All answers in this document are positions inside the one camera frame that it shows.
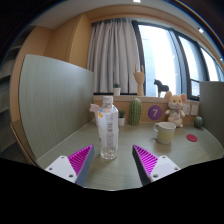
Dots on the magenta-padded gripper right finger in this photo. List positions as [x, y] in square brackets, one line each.
[163, 166]

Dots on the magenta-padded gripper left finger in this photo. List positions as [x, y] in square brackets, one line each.
[60, 166]

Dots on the clear plastic water bottle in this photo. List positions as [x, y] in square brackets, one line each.
[108, 130]

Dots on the pale yellow mug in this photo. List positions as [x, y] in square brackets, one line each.
[165, 133]

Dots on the flat round red coaster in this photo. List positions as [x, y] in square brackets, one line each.
[191, 138]

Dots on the purple round number disc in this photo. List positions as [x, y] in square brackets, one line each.
[155, 112]

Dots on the small round green cactus figure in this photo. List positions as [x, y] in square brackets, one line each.
[198, 122]

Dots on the beige plush mouse toy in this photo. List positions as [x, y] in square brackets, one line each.
[175, 108]

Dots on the tall green cactus figure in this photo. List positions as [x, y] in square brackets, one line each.
[135, 113]

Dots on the small plant in white pot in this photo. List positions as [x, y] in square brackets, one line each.
[117, 90]
[122, 121]

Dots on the grey-green desk partition panel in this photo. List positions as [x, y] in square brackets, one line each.
[53, 103]
[213, 110]

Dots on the pink horse figure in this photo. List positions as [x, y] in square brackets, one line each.
[94, 109]

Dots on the black horse figure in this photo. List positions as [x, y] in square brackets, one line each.
[161, 87]

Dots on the wooden hand model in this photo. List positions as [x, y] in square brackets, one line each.
[139, 80]

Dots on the grey curtain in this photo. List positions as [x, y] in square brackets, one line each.
[113, 56]

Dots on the white wall socket plate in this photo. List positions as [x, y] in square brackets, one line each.
[186, 109]
[194, 110]

